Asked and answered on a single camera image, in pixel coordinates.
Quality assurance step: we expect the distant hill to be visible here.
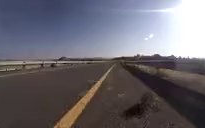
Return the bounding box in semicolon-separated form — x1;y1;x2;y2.
57;55;105;62

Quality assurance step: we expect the yellow painted line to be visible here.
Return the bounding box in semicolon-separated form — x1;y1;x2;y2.
53;63;117;128

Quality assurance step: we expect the distant row of trees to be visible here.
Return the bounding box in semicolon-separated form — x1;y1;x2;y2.
112;53;194;62

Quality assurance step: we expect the grey asphalt road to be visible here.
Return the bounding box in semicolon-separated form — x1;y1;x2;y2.
0;61;204;128

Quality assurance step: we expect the metal guardrail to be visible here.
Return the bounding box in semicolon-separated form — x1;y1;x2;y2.
0;59;108;73

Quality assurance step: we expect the low concrete wall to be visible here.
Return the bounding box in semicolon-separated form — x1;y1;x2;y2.
120;60;205;128

